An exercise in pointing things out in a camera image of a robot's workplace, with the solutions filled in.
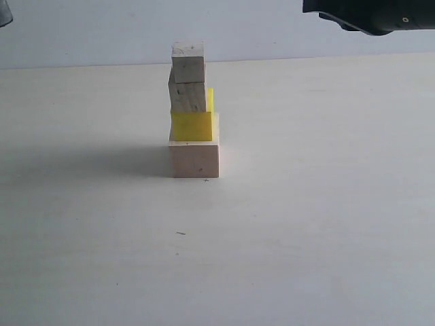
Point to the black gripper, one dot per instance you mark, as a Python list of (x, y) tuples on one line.
[(375, 17)]

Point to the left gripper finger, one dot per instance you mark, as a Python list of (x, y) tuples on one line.
[(6, 16)]

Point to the small wooden cube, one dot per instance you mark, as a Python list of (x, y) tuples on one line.
[(188, 62)]

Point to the medium wooden cube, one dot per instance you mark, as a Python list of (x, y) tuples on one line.
[(187, 97)]

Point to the yellow cube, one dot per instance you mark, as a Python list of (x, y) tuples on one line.
[(196, 126)]

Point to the large wooden cube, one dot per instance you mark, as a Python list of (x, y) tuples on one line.
[(195, 159)]

